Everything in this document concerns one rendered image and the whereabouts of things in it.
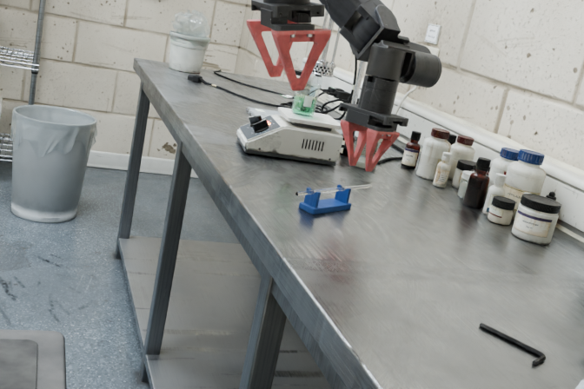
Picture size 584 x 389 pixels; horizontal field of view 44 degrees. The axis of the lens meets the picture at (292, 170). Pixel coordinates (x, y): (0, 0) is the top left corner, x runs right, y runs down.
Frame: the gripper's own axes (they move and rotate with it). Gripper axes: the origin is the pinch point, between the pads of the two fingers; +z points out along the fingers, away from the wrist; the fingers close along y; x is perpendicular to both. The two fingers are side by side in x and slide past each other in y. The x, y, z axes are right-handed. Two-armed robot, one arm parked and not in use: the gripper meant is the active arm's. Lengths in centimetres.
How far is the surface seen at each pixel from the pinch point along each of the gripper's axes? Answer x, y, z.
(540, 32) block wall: -54, 1, -29
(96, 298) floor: -34, 116, 80
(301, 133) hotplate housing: -12.7, 25.4, 1.0
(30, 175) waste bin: -43, 186, 60
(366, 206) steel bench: -4.4, 0.1, 7.7
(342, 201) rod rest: 1.9, 0.6, 6.7
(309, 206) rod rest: 10.2, 0.6, 7.3
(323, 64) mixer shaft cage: -46, 52, -11
